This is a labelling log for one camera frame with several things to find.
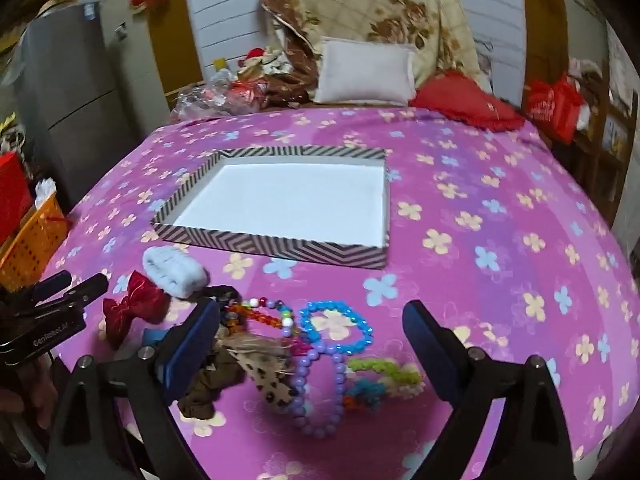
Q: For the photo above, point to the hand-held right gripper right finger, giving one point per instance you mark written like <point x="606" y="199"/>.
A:
<point x="430" y="355"/>

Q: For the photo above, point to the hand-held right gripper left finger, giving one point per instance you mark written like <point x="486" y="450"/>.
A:
<point x="192" y="340"/>

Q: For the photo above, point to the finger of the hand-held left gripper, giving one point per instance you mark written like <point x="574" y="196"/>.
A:
<point x="82" y="290"/>
<point x="52" y="282"/>

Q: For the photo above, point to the brown scrunchie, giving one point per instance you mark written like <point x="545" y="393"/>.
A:
<point x="207" y="390"/>

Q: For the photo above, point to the red satin hair bow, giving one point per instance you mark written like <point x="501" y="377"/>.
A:
<point x="135" y="305"/>

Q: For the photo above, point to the black scrunchie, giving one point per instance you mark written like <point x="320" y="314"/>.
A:
<point x="222" y="291"/>

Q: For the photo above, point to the white knitted scrunchie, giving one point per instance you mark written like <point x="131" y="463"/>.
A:
<point x="175" y="270"/>

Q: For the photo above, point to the leopard print hair bow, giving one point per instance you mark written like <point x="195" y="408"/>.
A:
<point x="270" y="380"/>

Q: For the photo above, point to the striped cardboard box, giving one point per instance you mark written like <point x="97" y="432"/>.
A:
<point x="280" y="200"/>

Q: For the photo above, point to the orange plastic basket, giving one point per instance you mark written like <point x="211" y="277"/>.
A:
<point x="32" y="240"/>

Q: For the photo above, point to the red box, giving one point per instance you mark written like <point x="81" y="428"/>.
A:
<point x="12" y="195"/>

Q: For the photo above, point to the purple floral bedsheet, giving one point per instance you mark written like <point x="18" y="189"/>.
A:
<point x="475" y="260"/>

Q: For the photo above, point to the grey refrigerator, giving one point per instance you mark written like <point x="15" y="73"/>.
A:
<point x="75" y="90"/>

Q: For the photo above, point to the clear plastic bag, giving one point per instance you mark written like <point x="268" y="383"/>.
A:
<point x="210" y="97"/>

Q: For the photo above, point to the red pillow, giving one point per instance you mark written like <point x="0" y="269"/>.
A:
<point x="460" y="100"/>

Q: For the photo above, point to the wooden chair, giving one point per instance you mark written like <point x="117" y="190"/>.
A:
<point x="607" y="150"/>

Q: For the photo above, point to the red shopping bag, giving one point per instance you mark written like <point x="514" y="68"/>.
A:
<point x="552" y="105"/>

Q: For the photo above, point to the red and white plush toy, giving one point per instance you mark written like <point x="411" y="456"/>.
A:
<point x="260" y="60"/>

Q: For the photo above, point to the white pillow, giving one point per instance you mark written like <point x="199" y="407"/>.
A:
<point x="365" y="72"/>

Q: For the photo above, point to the beige floral quilt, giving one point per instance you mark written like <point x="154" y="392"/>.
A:
<point x="375" y="5"/>

